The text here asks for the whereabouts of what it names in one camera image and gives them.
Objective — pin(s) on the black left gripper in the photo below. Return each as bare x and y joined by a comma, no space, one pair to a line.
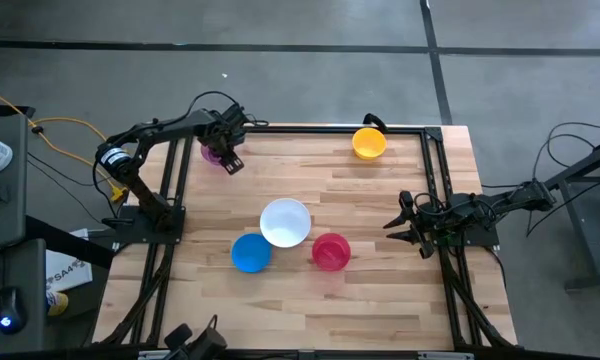
227,127

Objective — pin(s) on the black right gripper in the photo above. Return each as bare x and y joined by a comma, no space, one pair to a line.
427,220

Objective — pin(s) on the purple plastic bowl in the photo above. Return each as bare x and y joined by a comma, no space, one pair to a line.
207,156

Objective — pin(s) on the red plastic bowl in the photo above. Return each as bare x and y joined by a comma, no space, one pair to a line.
331,252

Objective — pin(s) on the yellow plastic bowl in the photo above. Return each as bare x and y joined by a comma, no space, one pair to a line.
369,143

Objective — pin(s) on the blue plastic bowl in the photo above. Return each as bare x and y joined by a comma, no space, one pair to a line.
251,253

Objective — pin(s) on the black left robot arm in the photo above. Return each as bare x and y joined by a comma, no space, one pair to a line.
170,127

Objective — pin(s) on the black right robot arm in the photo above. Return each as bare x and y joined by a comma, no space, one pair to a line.
510,200

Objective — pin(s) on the large white bowl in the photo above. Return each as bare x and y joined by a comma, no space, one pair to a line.
285,222

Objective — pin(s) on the black cart strut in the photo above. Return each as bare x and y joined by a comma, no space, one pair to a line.
70,242

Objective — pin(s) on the black metal side desk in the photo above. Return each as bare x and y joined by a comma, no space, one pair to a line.
586,240

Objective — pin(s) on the white printed cardboard box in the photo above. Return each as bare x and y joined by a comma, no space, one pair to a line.
67,272

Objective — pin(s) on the yellow and white cup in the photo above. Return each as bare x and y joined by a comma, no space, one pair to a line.
57,304

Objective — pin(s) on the grey equipment cart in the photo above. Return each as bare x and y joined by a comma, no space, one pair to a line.
2,215

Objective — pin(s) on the black computer mouse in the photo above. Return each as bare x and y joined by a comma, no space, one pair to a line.
10,310

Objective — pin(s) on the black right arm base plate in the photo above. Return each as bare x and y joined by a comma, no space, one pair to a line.
485,237

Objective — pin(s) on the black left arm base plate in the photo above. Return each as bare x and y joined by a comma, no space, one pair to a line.
175,232

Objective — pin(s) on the black aluminium table frame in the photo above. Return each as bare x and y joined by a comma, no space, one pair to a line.
330,130

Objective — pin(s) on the large black frame clamp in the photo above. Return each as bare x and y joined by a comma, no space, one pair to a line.
375,120

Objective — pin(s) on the silver table bracket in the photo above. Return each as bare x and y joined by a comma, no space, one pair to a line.
152,355
445,356

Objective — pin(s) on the black camera device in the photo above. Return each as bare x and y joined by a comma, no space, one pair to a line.
200,345

